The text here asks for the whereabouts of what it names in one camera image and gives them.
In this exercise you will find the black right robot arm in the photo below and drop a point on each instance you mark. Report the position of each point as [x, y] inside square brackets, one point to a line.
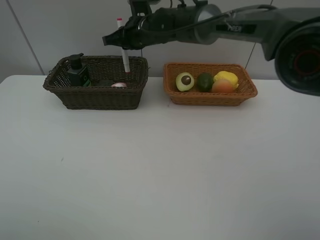
[288, 36]

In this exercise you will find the green lime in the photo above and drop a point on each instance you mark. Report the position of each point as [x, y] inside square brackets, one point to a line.
[205, 82]

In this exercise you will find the orange wicker basket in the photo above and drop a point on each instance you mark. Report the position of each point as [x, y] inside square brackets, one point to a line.
[194, 97]

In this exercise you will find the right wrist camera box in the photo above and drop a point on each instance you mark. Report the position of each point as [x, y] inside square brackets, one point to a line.
[139, 7]

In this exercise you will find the black whiteboard eraser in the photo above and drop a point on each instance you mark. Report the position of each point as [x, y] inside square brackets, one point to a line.
[105, 83]

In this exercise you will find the dark green pump bottle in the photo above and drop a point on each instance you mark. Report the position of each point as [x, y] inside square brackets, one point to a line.
[78, 72]

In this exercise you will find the white pink marker pen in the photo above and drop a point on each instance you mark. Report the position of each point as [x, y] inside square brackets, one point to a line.
[125, 57]

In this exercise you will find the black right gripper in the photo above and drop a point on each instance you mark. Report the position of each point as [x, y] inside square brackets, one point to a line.
[145, 28]

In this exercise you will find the dark brown wicker basket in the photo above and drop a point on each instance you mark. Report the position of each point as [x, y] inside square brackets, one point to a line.
[100, 67]

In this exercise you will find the yellow lemon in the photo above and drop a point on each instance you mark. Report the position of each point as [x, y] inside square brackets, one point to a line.
[229, 76]

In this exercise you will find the halved avocado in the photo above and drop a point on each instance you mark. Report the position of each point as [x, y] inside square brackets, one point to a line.
[184, 82]

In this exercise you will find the pink squeeze bottle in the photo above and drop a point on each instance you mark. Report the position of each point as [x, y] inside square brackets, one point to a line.
[119, 85]

